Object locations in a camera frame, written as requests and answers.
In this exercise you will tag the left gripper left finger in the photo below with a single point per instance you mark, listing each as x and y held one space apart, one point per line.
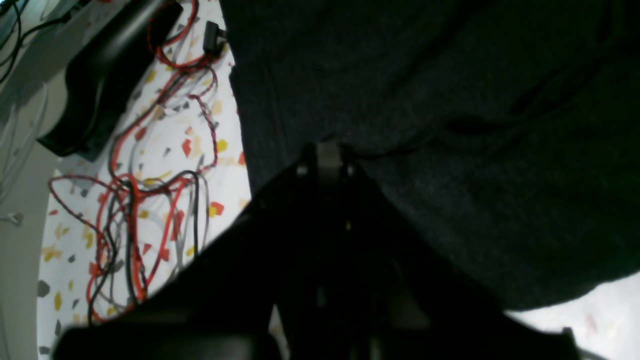
219 307

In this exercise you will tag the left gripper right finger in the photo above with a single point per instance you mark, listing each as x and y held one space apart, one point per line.
389 296

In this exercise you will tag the dark grey T-shirt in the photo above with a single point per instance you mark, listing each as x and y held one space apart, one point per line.
505 131

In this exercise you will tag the black cylinder right edge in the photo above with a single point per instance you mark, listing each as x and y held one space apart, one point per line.
102 77

